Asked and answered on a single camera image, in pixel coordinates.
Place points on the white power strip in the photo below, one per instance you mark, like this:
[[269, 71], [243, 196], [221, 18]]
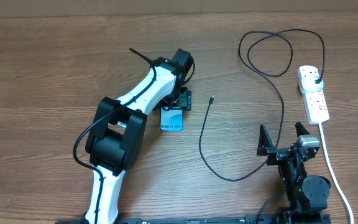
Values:
[[315, 103]]

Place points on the blue Galaxy smartphone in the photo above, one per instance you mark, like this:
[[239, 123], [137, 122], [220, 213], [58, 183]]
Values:
[[171, 120]]

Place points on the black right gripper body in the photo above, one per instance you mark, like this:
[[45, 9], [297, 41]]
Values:
[[290, 166]]

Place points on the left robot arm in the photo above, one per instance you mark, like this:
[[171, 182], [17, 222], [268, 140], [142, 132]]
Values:
[[114, 139]]

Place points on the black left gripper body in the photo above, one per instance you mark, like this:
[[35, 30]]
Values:
[[183, 101]]

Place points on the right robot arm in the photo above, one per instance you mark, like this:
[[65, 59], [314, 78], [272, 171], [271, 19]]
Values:
[[307, 194]]

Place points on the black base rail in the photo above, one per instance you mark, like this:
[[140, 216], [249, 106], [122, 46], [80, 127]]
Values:
[[248, 219]]

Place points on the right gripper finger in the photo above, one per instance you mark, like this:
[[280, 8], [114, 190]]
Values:
[[300, 129], [265, 145]]

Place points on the white charger adapter plug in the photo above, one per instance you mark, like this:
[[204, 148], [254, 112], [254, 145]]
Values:
[[310, 84]]

